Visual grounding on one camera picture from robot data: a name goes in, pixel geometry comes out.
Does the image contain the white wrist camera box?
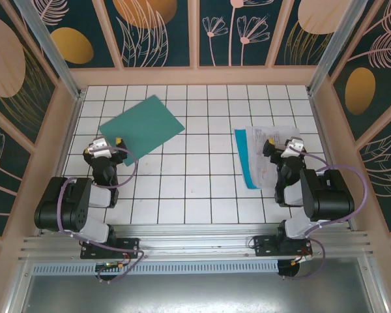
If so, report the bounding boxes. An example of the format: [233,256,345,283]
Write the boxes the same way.
[83,137,113,158]
[281,136,304,159]

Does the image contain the grey slotted cable duct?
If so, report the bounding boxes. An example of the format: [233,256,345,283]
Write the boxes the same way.
[32,262,280,275]

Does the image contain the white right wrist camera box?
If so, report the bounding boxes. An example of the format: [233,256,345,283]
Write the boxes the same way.
[281,136,304,159]

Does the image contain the blue backing sheet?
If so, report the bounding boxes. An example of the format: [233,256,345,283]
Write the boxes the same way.
[233,128,262,190]

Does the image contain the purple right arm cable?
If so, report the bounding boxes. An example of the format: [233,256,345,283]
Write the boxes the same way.
[282,145,369,280]

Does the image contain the grey metal shelf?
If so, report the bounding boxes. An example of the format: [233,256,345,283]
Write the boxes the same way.
[5,257,390,313]

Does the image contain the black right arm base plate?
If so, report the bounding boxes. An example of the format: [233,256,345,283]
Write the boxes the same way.
[252,233,313,258]

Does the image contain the white paper files stack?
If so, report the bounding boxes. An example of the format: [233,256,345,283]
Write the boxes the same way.
[245,125,301,190]

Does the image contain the aluminium mounting rail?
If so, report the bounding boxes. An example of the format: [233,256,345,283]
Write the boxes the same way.
[18,223,375,262]

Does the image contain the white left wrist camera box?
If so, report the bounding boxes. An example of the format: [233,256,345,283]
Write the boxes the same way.
[83,137,113,158]

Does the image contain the green folder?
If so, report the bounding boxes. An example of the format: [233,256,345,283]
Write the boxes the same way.
[98,94,186,168]

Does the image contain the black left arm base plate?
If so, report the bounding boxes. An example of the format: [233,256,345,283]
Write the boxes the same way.
[80,237,141,260]

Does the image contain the yellow wire connector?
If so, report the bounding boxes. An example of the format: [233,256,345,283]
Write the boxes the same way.
[290,254,313,265]

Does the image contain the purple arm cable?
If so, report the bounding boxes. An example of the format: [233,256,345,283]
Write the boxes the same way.
[57,146,146,284]
[282,145,369,280]

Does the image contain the aluminium side rail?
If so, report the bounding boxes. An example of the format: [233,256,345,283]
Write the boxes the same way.
[37,93,85,237]
[308,93,356,231]

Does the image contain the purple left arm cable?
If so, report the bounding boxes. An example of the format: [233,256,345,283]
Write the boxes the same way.
[57,146,146,284]

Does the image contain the small green circuit board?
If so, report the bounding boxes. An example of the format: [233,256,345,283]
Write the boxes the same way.
[95,260,125,273]

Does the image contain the aluminium corner post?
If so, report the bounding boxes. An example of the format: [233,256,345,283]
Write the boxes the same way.
[13,0,83,100]
[307,0,362,96]

